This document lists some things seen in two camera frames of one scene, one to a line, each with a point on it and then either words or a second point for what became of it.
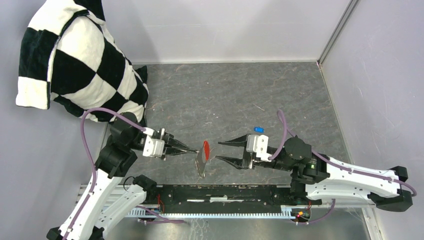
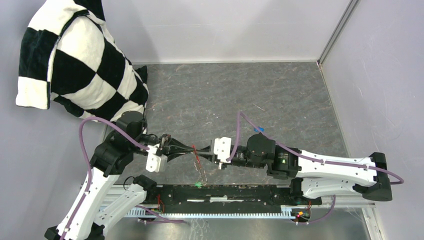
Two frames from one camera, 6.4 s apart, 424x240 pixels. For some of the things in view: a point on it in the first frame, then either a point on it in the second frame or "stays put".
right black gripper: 239,141 -> 209,157
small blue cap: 259,129 stays put
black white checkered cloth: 68,54 stays put
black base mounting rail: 268,195 stays put
